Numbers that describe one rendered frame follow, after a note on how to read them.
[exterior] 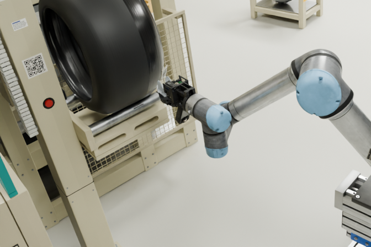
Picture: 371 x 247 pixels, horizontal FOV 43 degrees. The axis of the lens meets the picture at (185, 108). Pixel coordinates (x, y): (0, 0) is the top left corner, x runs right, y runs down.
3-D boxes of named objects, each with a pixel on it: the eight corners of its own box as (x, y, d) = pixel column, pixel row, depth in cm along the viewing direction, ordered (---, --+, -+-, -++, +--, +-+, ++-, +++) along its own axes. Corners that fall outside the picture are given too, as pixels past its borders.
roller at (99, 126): (88, 138, 186) (90, 137, 182) (83, 128, 186) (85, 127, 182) (159, 101, 201) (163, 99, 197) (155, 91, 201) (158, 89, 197)
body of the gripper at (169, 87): (178, 74, 161) (200, 85, 153) (182, 95, 166) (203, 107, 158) (160, 82, 158) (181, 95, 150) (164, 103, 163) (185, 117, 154)
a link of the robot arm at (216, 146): (233, 140, 160) (230, 114, 154) (226, 161, 151) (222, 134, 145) (211, 138, 163) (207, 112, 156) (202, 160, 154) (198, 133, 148)
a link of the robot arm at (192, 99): (211, 112, 155) (192, 123, 151) (203, 107, 158) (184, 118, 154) (208, 94, 150) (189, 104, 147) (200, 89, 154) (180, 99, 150)
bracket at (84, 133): (91, 151, 182) (84, 132, 176) (51, 113, 210) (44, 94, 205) (99, 148, 183) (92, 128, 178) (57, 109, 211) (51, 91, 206)
